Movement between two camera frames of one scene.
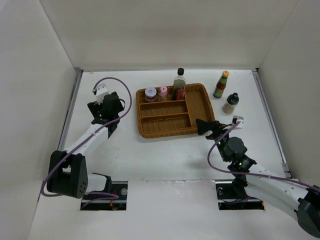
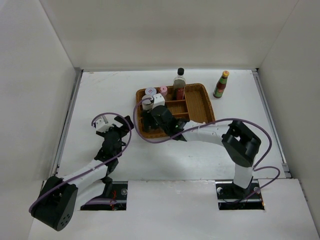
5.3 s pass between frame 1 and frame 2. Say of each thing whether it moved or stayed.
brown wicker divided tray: stayed
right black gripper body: moved
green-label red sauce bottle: stayed
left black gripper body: moved
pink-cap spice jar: stayed
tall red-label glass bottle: stayed
